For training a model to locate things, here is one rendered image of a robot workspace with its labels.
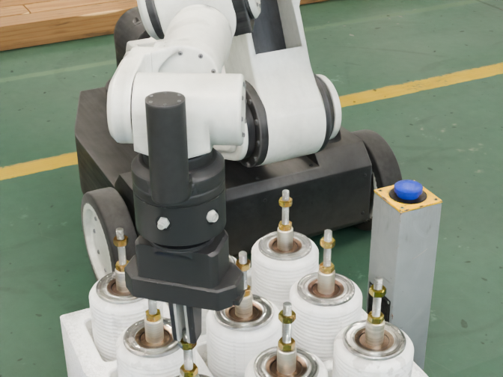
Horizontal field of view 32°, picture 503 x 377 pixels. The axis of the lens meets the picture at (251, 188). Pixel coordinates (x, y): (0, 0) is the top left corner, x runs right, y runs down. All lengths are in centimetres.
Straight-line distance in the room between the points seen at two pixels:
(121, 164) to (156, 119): 94
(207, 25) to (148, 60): 11
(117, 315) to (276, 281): 23
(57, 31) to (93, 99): 95
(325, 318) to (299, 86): 42
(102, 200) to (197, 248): 67
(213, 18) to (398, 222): 43
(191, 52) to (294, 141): 55
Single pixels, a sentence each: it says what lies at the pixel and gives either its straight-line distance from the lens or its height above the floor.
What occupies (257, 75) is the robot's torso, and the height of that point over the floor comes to 42.
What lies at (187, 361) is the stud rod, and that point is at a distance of 95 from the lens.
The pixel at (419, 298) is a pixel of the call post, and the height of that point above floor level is 15.
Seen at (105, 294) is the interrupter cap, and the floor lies 25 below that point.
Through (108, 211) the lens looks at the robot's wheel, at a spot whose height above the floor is 19.
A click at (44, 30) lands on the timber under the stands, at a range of 289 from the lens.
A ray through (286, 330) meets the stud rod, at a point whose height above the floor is 31.
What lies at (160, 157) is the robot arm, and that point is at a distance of 75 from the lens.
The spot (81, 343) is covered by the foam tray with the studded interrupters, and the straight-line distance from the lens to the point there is 120.
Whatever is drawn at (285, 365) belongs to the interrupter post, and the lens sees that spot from 101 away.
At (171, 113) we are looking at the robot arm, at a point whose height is 62.
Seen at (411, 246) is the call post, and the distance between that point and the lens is 125.
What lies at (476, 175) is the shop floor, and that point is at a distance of 203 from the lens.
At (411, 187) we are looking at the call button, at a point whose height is 33.
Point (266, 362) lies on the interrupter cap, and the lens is 103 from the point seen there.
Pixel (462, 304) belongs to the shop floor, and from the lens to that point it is 159.
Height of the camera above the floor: 91
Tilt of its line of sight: 28 degrees down
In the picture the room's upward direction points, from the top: straight up
